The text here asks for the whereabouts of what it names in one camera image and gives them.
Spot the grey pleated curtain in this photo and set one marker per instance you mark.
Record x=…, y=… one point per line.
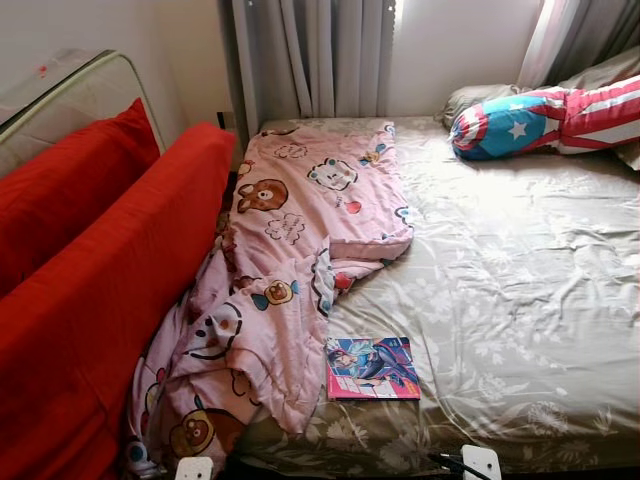
x=310, y=60

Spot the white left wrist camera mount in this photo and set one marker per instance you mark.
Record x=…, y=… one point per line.
x=194, y=470

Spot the pink cartoon bear blanket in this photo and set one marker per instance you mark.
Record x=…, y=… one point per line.
x=300, y=210

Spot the bed with beige floral sheet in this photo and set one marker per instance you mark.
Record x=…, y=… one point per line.
x=520, y=300

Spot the colourful comic book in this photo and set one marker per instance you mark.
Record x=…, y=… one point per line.
x=372, y=368

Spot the star and stripes bolster pillow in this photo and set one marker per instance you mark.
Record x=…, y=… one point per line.
x=500, y=125

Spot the thin red cushion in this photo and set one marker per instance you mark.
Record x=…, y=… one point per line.
x=70, y=190

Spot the large beige floral pillow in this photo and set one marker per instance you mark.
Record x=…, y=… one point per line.
x=605, y=70

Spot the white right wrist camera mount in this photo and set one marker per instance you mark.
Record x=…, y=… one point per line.
x=481, y=463

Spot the large red cushion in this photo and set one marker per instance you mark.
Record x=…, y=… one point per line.
x=100, y=330

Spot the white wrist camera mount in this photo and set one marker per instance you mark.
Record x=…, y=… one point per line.
x=481, y=463
x=194, y=470

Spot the white padded headboard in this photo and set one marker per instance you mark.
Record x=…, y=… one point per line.
x=70, y=100

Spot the dark wall outlet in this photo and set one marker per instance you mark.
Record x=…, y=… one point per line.
x=228, y=120

